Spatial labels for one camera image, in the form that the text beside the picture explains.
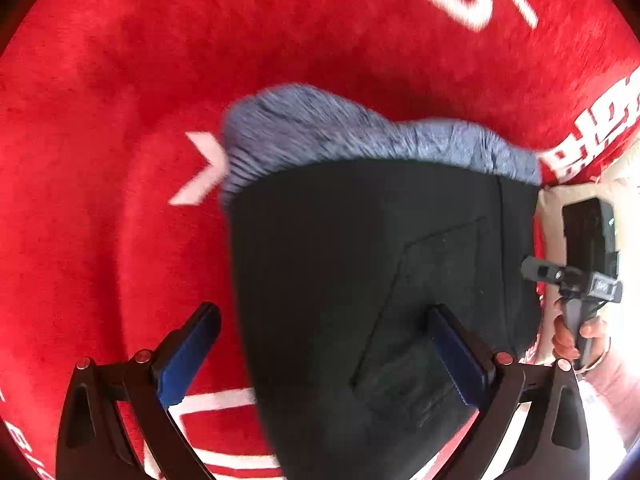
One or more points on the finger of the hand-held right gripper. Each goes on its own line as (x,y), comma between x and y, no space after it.
(540,270)

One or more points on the person's right hand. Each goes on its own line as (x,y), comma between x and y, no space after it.
(565,340)

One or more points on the black pants with grey lining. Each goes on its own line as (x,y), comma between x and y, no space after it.
(325,260)

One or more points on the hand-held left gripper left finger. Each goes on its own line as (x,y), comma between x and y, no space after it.
(184,362)

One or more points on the red blanket with white print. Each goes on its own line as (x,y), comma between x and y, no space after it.
(125,85)

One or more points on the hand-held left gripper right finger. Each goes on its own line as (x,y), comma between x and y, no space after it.
(457,360)

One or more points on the person's right forearm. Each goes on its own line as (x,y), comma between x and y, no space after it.
(612,390)

